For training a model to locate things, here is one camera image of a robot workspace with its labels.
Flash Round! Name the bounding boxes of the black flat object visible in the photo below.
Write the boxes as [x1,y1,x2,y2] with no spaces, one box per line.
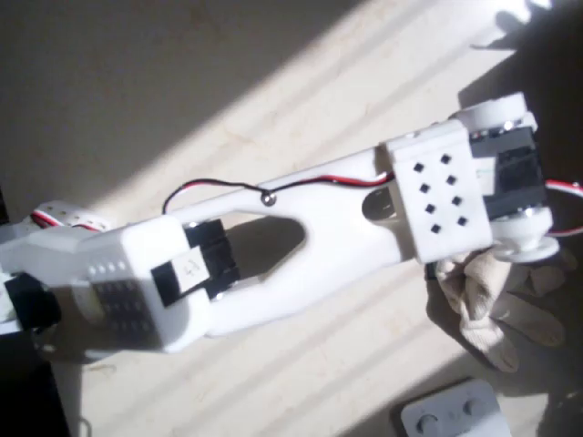
[0,359,72,437]

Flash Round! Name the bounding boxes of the red black forearm cable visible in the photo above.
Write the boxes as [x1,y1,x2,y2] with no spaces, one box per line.
[162,174,397,215]

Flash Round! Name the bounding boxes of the white perforated base plate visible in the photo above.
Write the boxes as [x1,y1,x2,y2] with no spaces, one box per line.
[43,199,113,234]

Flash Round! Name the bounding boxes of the red white shoulder cable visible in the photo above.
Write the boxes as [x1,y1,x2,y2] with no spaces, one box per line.
[30,207,69,229]

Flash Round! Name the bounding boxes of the red white gripper servo cable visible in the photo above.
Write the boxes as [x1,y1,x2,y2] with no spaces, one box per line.
[545,179,583,239]

